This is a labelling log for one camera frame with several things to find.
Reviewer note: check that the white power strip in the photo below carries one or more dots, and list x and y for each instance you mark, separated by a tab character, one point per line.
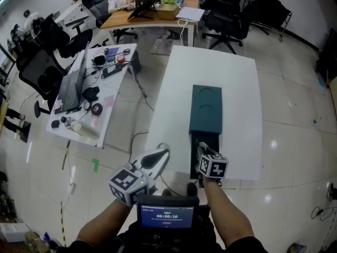
72	188

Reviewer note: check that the black tape roll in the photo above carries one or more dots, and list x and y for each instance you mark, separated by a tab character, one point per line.
96	109

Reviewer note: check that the clear bottle with red label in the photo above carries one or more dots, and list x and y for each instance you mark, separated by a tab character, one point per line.
68	122

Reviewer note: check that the white headphones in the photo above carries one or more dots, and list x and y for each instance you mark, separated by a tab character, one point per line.
99	60

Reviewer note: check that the grey office chair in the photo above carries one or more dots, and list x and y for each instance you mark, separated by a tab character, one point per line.
96	8

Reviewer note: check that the white desk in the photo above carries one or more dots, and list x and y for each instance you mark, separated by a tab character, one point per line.
110	88

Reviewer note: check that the black bag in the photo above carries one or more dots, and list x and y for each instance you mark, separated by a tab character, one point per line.
136	62

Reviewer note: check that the purple notebook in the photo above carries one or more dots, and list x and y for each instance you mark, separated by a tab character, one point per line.
111	53

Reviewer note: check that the person's right forearm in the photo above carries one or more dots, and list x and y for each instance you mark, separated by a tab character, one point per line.
226	215

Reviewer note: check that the cardboard box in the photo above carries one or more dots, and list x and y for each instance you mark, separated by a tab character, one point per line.
168	11

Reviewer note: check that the green plastic bag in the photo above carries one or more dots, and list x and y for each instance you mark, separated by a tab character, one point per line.
170	0

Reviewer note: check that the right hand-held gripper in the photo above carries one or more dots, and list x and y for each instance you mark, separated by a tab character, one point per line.
214	167

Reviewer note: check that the red tape roll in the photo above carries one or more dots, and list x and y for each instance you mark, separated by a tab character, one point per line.
120	58

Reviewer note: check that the black computer mouse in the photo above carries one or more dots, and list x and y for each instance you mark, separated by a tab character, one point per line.
55	124

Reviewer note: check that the person's black shoe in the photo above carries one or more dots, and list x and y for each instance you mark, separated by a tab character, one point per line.
192	189
166	192

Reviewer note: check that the black mesh office chair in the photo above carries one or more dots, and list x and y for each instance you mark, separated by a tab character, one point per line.
226	26
39	75

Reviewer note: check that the black folding cart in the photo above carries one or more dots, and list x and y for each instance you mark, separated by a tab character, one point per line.
271	12

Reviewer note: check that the mesh waste bin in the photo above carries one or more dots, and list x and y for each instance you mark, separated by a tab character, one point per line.
297	248

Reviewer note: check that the white thermos bottle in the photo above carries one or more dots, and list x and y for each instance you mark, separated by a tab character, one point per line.
85	130

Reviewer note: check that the person's shirt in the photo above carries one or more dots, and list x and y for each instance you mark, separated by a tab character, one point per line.
126	242

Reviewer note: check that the white carton box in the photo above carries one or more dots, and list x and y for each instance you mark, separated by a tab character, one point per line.
13	232

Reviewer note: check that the black pouch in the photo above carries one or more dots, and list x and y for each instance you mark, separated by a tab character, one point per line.
91	94

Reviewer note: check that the dark green box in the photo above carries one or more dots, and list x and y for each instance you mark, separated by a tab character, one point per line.
206	109

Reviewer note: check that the wooden board on black stand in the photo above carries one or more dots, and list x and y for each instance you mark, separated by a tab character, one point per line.
22	130

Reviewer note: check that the grey laptop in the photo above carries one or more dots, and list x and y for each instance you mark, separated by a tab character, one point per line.
69	91

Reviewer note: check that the black chest-mounted screen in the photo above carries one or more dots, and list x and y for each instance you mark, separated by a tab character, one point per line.
167	216

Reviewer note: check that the person's left forearm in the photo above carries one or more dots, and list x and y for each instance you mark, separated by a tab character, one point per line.
105	221

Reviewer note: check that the wooden desk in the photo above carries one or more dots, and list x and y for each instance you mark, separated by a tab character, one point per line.
147	22

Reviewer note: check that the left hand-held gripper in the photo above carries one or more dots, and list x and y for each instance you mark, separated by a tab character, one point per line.
126	183

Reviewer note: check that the black flat device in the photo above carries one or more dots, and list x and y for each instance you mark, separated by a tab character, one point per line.
111	70

